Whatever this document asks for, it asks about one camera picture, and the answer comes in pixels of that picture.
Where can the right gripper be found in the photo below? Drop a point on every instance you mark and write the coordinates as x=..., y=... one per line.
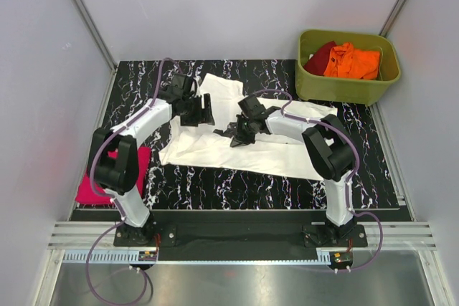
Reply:
x=235, y=142

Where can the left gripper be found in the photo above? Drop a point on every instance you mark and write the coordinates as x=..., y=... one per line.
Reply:
x=203, y=115

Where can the white printed t-shirt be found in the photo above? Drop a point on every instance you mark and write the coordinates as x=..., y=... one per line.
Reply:
x=213, y=146

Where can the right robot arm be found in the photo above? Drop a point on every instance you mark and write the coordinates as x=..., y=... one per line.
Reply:
x=332, y=154

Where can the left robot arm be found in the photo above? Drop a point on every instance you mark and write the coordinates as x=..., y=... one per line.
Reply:
x=113, y=167

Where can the olive green plastic bin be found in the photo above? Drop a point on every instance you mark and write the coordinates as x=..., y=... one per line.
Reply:
x=365, y=92

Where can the dark red t-shirt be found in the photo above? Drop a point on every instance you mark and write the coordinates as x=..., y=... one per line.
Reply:
x=317, y=64

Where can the orange t-shirt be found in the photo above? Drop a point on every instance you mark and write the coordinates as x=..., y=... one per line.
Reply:
x=348, y=62

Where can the folded pink t-shirt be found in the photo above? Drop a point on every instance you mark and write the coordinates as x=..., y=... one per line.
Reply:
x=85, y=195

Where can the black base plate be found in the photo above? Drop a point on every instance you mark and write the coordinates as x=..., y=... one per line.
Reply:
x=290, y=248

